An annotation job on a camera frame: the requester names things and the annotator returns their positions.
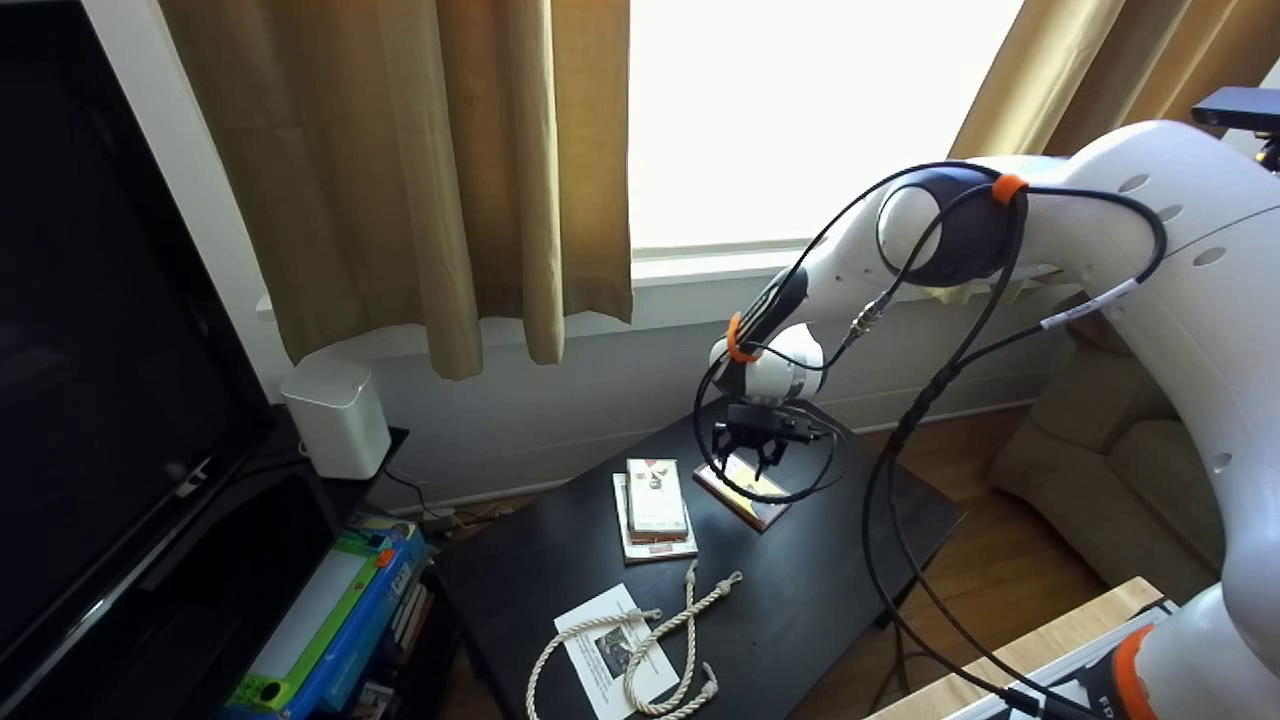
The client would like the white booklet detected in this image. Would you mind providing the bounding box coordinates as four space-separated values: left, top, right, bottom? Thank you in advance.
553 582 679 720

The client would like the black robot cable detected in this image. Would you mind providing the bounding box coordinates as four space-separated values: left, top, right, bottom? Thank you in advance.
687 159 1170 711

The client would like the black television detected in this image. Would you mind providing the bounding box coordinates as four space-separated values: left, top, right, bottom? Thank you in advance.
0 0 328 716

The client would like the wooden mounting board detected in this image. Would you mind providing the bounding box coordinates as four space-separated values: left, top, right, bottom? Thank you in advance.
867 577 1170 720

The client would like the beige armchair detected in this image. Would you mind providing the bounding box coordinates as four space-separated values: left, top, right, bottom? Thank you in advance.
992 316 1224 598

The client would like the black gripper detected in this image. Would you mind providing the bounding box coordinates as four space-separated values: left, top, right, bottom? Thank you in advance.
708 398 815 469

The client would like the white speaker box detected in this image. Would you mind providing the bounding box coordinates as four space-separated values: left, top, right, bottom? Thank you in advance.
278 356 391 478

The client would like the tan curtain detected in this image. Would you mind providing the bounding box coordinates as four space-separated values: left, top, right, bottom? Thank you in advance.
159 0 631 380

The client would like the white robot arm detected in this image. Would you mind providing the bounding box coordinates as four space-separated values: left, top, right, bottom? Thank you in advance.
708 120 1280 720

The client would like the white rope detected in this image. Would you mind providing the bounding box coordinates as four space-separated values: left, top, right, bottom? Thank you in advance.
518 558 748 720

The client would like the black low table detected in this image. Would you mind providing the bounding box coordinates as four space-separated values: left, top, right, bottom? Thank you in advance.
434 419 960 720

